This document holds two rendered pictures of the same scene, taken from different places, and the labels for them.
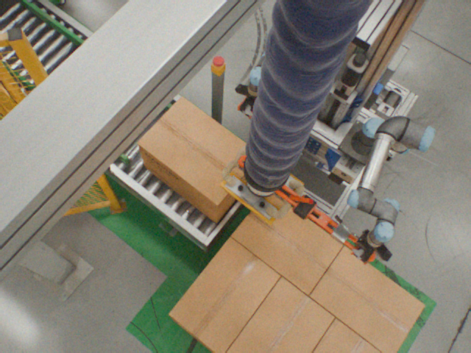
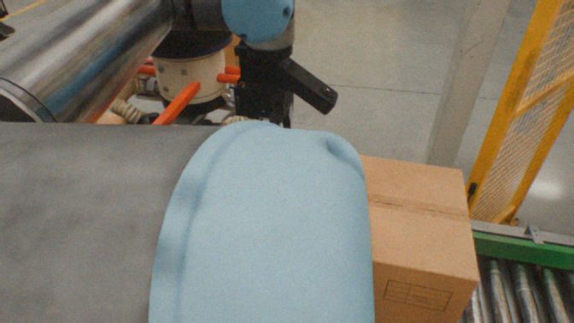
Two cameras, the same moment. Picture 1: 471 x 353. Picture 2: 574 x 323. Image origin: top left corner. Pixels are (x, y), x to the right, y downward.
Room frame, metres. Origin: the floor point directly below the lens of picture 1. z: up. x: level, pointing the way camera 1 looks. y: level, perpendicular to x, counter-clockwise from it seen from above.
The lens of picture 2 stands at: (1.80, -0.18, 1.69)
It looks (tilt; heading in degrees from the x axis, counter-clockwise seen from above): 39 degrees down; 164
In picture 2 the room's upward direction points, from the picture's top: straight up
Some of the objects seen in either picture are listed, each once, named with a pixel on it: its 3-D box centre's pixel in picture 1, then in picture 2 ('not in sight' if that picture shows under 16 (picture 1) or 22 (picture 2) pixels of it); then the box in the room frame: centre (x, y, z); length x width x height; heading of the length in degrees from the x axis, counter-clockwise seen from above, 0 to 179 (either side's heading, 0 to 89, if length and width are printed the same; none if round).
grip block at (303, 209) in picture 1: (305, 207); not in sight; (0.75, -0.36, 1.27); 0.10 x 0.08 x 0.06; 149
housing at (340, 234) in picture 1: (340, 234); not in sight; (0.64, -0.54, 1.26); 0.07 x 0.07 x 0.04; 59
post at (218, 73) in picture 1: (217, 104); not in sight; (1.66, 0.20, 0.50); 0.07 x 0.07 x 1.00; 60
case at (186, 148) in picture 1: (199, 161); (347, 244); (1.11, 0.23, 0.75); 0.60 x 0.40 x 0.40; 60
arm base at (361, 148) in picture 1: (366, 140); not in sight; (1.25, -0.70, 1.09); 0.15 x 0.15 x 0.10
